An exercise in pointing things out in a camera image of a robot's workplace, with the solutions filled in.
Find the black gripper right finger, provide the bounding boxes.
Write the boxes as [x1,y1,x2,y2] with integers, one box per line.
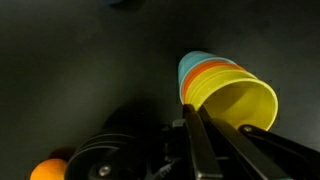
[198,105,320,180]

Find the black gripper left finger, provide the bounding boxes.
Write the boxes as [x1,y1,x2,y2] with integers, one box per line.
[88,103,224,180]

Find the yellow-green plastic cup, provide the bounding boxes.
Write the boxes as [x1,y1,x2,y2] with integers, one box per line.
[191,78,279,132]

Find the orange plastic cup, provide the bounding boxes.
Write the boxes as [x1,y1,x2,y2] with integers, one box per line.
[180,59,246,104]

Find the blue plastic cup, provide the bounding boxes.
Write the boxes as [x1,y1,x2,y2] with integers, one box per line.
[177,50,234,101]

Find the orange fruit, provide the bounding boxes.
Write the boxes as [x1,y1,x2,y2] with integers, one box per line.
[29,158,68,180]

